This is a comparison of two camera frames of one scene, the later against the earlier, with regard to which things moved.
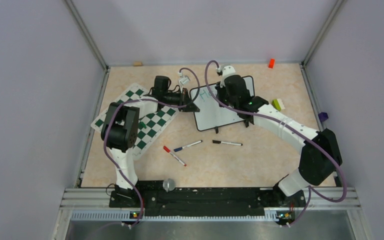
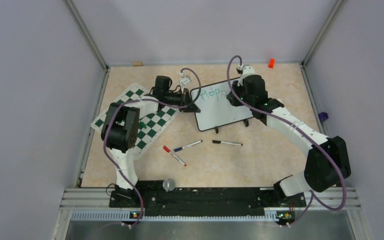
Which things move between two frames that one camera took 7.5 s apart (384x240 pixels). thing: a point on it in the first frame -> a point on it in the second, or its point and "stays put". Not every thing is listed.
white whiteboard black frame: x=212 y=114 stays put
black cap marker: x=227 y=142 stays put
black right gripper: x=220 y=90 -> x=233 y=100
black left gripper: x=185 y=99 stays put
